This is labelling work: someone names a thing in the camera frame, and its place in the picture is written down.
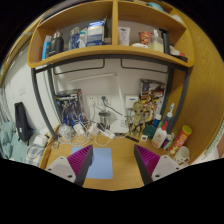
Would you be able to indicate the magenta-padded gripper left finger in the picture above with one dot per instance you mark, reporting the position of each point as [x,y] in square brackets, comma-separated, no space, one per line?
[61,165]

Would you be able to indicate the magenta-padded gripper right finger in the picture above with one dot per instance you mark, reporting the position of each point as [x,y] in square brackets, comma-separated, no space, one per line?
[166,165]

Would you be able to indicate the light blue mouse pad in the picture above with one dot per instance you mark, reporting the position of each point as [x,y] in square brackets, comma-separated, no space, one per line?
[100,163]

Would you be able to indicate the white mug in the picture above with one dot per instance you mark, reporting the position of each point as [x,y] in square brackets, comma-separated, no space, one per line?
[181,155]

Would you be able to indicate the blue small box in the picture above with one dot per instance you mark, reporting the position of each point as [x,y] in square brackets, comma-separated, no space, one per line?
[166,143]

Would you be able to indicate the red chips can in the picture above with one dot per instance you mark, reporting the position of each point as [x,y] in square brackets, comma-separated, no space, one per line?
[181,138]

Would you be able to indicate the clear plastic container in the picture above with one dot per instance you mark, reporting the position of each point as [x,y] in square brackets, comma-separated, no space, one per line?
[65,132]

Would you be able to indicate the small white cube clock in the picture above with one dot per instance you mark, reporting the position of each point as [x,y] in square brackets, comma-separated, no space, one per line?
[143,137]

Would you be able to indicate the dark green bowl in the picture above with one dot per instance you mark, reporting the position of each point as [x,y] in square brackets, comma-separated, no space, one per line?
[149,131]

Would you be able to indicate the white charger block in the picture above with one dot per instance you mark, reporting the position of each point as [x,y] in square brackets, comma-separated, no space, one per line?
[79,129]

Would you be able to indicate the black flat bar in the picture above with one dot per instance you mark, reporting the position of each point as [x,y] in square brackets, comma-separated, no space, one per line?
[132,138]

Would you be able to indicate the teal bedding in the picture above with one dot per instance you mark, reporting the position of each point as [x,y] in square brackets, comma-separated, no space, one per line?
[13,143]

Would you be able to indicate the green striped cloth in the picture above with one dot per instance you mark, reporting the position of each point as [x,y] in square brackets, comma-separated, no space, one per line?
[216,140]

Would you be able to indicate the tan robot model figure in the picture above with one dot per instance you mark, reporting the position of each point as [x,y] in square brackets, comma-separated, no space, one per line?
[138,115]

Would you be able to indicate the black bag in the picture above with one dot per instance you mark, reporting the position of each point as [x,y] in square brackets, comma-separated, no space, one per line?
[22,121]

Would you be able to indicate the stainless steel cup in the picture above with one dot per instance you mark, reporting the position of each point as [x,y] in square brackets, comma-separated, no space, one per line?
[104,120]

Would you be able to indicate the blue model kit box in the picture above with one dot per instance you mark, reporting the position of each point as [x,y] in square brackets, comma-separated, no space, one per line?
[68,103]

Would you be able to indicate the colourful printed box stack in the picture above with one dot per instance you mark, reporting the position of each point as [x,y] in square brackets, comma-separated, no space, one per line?
[151,89]

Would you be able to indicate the wooden shelf unit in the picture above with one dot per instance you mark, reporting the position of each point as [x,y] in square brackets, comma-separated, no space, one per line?
[115,50]

